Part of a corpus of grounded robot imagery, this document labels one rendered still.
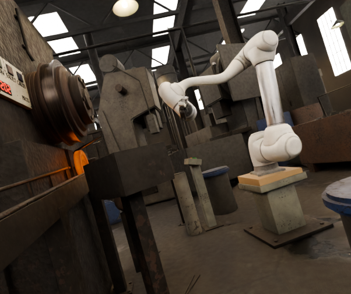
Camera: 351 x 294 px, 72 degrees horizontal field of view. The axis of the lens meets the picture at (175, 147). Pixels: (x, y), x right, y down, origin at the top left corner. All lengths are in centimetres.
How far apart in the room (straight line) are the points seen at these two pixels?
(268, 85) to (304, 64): 452
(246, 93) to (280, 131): 332
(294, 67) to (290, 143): 450
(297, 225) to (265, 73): 95
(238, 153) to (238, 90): 135
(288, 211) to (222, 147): 212
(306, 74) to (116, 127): 407
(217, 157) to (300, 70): 308
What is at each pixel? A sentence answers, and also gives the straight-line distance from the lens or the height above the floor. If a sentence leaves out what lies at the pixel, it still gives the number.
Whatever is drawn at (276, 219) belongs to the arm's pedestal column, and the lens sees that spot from 166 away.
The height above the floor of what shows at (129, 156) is 70.
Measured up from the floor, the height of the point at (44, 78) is 119.
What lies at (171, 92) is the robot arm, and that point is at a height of 103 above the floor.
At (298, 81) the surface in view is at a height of 147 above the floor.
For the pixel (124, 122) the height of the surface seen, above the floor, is 147.
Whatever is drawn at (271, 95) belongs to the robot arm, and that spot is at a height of 84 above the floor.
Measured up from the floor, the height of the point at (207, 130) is 101.
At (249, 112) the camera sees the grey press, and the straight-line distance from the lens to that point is 505.
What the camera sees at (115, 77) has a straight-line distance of 437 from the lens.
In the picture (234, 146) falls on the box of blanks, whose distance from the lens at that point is 377.
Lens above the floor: 65
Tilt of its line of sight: 2 degrees up
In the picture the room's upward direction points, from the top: 16 degrees counter-clockwise
